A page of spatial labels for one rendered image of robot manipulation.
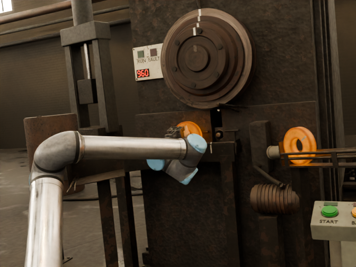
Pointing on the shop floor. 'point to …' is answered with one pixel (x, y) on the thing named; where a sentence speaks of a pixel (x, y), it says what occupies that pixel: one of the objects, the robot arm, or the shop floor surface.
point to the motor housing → (273, 219)
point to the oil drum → (47, 127)
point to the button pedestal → (337, 229)
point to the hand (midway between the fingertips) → (187, 132)
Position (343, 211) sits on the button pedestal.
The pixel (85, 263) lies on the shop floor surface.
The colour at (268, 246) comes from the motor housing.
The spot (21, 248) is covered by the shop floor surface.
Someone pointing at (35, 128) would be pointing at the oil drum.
